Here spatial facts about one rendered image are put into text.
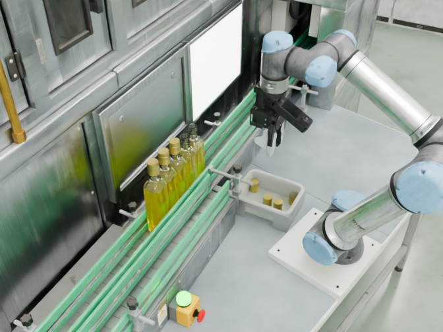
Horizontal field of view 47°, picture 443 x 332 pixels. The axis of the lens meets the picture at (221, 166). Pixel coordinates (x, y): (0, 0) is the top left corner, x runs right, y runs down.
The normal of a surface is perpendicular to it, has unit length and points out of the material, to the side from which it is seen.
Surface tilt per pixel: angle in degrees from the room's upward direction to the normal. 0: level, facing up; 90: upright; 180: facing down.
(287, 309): 0
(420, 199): 84
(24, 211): 90
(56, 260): 89
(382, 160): 0
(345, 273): 0
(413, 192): 84
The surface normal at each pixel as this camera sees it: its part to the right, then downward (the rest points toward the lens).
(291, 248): 0.00, -0.77
